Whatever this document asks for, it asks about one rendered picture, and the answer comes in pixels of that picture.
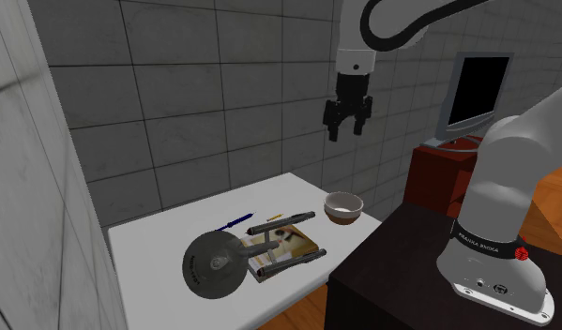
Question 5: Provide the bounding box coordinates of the white table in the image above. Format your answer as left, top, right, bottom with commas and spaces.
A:
107, 172, 383, 330

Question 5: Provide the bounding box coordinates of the dark robot stand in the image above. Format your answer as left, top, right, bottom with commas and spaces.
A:
324, 201, 562, 330

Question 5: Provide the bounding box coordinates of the grey flat screen monitor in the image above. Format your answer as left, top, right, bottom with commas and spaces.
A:
418, 51, 515, 153

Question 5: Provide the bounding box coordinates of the blue pen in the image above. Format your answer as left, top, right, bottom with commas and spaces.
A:
214, 212, 255, 233

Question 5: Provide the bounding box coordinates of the white and brown bowl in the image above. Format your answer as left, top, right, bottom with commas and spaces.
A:
323, 191, 365, 227

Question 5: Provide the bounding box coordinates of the grey spaceship model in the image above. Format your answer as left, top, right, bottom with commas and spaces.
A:
181, 210, 328, 301

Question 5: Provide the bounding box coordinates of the cream and brown book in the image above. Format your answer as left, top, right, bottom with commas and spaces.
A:
238, 223, 321, 284

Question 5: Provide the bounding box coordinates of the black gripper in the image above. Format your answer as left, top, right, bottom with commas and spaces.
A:
322, 71, 374, 143

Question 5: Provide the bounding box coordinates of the red cabinet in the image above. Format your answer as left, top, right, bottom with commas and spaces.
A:
402, 135, 486, 218

